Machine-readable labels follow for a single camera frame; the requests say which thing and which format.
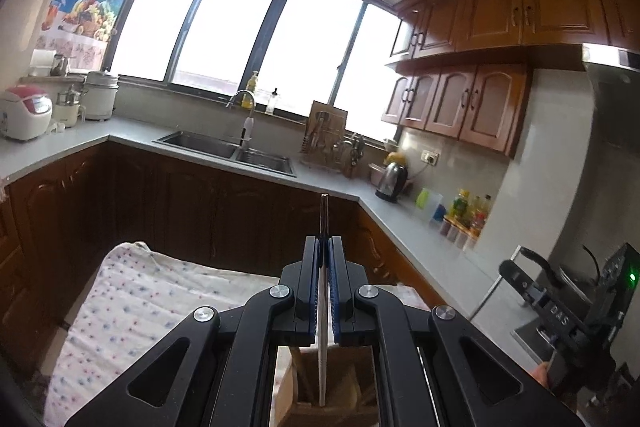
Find white electric cooker pot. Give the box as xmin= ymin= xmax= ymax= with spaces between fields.
xmin=82 ymin=70 xmax=120 ymax=123

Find wooden lower cabinets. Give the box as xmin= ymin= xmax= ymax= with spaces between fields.
xmin=0 ymin=141 xmax=451 ymax=358

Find white plastic board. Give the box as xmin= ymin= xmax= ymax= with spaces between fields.
xmin=425 ymin=192 xmax=447 ymax=223

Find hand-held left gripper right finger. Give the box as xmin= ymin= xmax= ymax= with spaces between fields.
xmin=327 ymin=237 xmax=584 ymax=427

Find wooden utensil holder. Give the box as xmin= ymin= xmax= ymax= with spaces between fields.
xmin=272 ymin=346 xmax=381 ymax=427

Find white and pink rice cooker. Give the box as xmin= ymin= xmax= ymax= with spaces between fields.
xmin=0 ymin=87 xmax=54 ymax=142

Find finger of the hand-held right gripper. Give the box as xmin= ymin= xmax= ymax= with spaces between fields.
xmin=498 ymin=259 xmax=546 ymax=306
xmin=518 ymin=246 xmax=551 ymax=278

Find kitchen window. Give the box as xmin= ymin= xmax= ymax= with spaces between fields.
xmin=107 ymin=0 xmax=417 ymax=142

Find range hood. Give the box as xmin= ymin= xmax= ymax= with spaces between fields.
xmin=581 ymin=42 xmax=640 ymax=148

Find yellow dish soap bottle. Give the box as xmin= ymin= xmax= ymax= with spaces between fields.
xmin=245 ymin=70 xmax=261 ymax=109

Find amber cooking oil bottle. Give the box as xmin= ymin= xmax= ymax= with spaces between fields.
xmin=470 ymin=194 xmax=494 ymax=229

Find chrome kitchen faucet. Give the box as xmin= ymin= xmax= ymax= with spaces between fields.
xmin=225 ymin=90 xmax=257 ymax=154

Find white floral tablecloth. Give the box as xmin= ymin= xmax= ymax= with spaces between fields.
xmin=42 ymin=241 xmax=431 ymax=427

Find wooden cabinets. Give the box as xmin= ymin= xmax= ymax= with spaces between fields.
xmin=382 ymin=0 xmax=640 ymax=158
xmin=0 ymin=141 xmax=451 ymax=358

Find wooden upper cabinets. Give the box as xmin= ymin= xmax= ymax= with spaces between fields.
xmin=382 ymin=0 xmax=640 ymax=158

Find metal utensil drying rack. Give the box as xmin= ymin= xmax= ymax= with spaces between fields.
xmin=299 ymin=112 xmax=366 ymax=180

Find small white blender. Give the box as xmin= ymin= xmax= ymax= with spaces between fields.
xmin=52 ymin=84 xmax=89 ymax=130

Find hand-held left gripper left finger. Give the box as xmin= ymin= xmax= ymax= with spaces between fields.
xmin=65 ymin=237 xmax=321 ymax=427

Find kitchen knife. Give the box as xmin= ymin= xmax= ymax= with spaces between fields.
xmin=318 ymin=193 xmax=331 ymax=408

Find green cooking oil bottle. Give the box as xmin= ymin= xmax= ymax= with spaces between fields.
xmin=452 ymin=189 xmax=471 ymax=221

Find row of spice jars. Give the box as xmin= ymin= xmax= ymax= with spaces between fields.
xmin=439 ymin=215 xmax=482 ymax=253

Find stainless steel sink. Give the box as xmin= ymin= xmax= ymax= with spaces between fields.
xmin=152 ymin=130 xmax=297 ymax=178

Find stainless electric kettle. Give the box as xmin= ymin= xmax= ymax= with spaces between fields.
xmin=374 ymin=160 xmax=409 ymax=203

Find wooden cutting board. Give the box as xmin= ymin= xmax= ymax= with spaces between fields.
xmin=307 ymin=100 xmax=349 ymax=148

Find grey kitchen countertop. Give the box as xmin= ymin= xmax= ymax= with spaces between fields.
xmin=0 ymin=114 xmax=556 ymax=373

